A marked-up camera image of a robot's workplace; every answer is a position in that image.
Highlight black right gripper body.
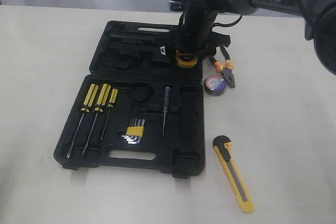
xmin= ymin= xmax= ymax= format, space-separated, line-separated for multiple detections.
xmin=176 ymin=4 xmax=230 ymax=55

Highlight black plastic tool case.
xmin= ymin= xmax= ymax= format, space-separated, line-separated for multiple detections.
xmin=54 ymin=20 xmax=205 ymax=178

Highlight small yellow black screwdriver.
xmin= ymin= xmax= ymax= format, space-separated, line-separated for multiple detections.
xmin=100 ymin=88 xmax=118 ymax=141

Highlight claw hammer black handle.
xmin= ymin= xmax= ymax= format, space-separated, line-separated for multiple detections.
xmin=108 ymin=32 xmax=177 ymax=46

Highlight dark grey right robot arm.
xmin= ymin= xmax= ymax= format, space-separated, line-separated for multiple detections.
xmin=176 ymin=0 xmax=335 ymax=73

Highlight orange black combination pliers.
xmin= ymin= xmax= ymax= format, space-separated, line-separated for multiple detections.
xmin=209 ymin=46 xmax=236 ymax=88

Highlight hex key set yellow holder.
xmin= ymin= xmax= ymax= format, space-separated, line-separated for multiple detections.
xmin=121 ymin=119 xmax=145 ymax=145

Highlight black electrical tape roll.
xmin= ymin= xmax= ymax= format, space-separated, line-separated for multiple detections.
xmin=204 ymin=76 xmax=227 ymax=97

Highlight clear voltage tester screwdriver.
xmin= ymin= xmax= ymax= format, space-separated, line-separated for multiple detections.
xmin=162 ymin=86 xmax=171 ymax=138

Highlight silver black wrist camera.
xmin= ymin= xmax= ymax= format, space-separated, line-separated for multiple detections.
xmin=169 ymin=0 xmax=186 ymax=12

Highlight yellow tape measure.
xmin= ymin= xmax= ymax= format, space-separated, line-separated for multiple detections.
xmin=176 ymin=50 xmax=198 ymax=69

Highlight large yellow black screwdriver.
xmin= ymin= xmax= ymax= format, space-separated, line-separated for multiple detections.
xmin=66 ymin=83 xmax=99 ymax=158

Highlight yellow black utility knife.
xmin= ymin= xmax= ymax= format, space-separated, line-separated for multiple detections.
xmin=213 ymin=135 xmax=255 ymax=214

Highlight adjustable wrench steel head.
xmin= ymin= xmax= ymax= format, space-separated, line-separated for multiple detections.
xmin=106 ymin=42 xmax=169 ymax=58

